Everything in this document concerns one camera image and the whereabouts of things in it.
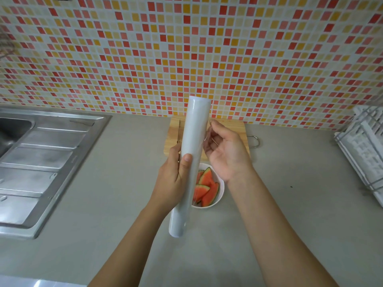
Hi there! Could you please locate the white bowl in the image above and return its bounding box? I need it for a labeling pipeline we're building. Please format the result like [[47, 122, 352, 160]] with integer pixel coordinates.
[[191, 163, 225, 209]]

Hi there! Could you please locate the person's left hand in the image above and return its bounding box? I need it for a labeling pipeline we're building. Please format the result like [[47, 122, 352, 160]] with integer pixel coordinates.
[[150, 142, 194, 214]]

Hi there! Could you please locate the person's left forearm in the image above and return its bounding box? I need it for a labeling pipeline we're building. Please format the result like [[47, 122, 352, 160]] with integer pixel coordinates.
[[88, 202, 178, 287]]

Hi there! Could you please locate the stainless steel sink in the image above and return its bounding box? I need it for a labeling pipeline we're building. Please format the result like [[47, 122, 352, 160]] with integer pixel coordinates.
[[0, 105, 113, 240]]

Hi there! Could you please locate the white cling film roll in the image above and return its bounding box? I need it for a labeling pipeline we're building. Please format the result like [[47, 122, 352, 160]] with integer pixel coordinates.
[[168, 96, 212, 238]]

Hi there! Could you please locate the watermelon slice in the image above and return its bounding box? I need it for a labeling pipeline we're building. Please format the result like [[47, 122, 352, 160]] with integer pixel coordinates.
[[193, 184, 211, 202], [197, 167, 214, 186], [201, 182, 221, 208]]

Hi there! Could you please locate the person's right forearm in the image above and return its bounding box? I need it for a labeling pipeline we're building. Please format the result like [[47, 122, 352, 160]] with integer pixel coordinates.
[[226, 167, 340, 287]]

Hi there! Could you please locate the metal wire dish rack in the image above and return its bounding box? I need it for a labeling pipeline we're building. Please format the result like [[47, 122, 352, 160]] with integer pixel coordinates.
[[333, 104, 383, 208]]

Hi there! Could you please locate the person's right hand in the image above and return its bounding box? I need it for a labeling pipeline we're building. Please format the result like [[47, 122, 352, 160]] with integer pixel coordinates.
[[204, 119, 255, 184]]

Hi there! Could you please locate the wooden cutting board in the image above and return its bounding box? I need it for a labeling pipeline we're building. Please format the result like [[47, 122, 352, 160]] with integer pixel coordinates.
[[163, 116, 251, 163]]

